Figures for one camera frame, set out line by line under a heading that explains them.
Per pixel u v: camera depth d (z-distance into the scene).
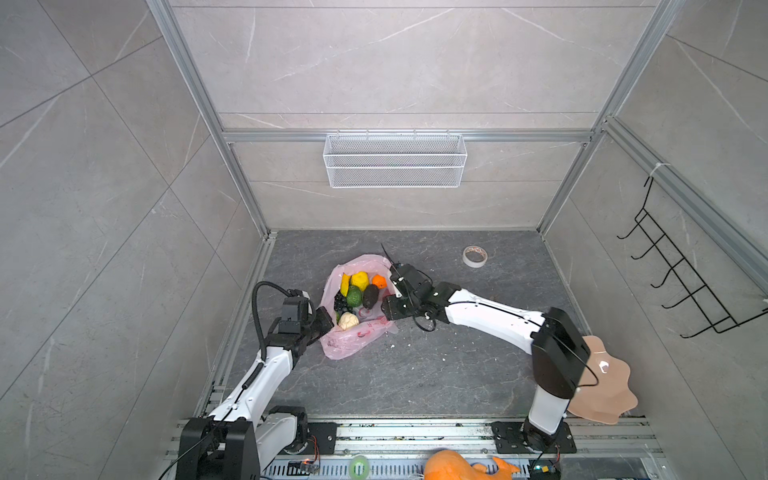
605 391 0.77
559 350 0.46
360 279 0.98
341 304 0.95
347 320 0.88
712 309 0.61
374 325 0.89
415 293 0.65
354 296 0.95
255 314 0.62
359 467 0.70
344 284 0.93
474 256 1.14
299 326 0.65
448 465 0.64
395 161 1.01
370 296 0.95
